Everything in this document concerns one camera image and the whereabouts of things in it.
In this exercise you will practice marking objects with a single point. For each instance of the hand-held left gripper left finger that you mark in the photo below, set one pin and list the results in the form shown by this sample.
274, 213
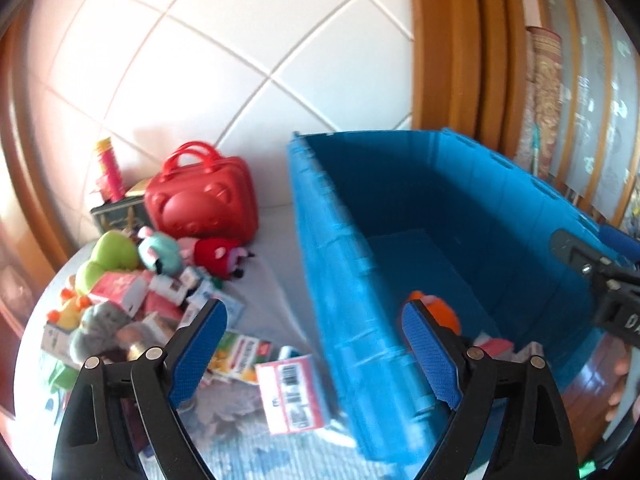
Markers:
195, 355

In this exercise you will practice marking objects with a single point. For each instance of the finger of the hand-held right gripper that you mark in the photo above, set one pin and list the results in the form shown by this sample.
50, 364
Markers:
620, 245
575, 250

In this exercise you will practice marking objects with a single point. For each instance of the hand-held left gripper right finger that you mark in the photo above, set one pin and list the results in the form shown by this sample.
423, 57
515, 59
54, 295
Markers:
430, 355

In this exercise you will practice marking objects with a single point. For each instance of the pink and orange pig plush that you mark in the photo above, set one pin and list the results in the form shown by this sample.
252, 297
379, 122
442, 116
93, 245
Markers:
442, 312

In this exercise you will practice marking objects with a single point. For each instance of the blue plastic crate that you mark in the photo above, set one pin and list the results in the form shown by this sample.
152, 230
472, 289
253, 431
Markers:
340, 260

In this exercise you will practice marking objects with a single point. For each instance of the person's right hand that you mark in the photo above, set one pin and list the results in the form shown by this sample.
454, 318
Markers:
619, 385

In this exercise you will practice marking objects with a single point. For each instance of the colourful long carton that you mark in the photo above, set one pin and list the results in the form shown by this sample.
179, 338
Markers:
240, 355

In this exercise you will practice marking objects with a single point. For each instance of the pink and white box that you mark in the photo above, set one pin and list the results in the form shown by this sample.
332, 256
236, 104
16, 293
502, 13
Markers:
120, 290

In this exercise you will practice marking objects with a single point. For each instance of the grey plush toy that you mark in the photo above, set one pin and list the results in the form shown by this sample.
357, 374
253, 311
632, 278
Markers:
97, 330

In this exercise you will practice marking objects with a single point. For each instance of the light blue pleated cloth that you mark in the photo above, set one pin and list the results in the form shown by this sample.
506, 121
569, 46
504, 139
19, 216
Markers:
280, 300

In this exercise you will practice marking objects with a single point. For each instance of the small red pig plush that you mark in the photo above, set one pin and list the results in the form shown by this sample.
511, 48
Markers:
215, 255

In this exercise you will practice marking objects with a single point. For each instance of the pink tissue packet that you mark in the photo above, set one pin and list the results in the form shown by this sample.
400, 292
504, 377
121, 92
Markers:
292, 395

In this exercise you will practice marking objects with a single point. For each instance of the teal plush toy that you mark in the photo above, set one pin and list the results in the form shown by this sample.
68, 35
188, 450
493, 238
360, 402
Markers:
157, 252

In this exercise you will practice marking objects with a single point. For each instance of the yellow orange plush toy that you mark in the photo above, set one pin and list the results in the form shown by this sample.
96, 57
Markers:
70, 310

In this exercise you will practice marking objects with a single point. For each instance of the green frog plush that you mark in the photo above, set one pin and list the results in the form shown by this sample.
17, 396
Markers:
107, 255

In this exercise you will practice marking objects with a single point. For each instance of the rolled patterned carpet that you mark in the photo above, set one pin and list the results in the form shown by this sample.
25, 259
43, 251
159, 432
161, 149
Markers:
542, 100

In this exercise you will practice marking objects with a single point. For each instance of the red toy suitcase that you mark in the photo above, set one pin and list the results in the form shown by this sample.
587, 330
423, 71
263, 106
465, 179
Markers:
200, 200

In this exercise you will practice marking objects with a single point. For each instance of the dark green box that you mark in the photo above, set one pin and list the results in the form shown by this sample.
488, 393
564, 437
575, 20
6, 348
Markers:
117, 212

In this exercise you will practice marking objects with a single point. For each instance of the red can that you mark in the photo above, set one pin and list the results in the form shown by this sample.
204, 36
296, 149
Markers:
110, 172

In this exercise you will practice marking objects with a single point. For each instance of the wooden door frame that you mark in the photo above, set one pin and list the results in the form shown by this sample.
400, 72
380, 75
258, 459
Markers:
465, 45

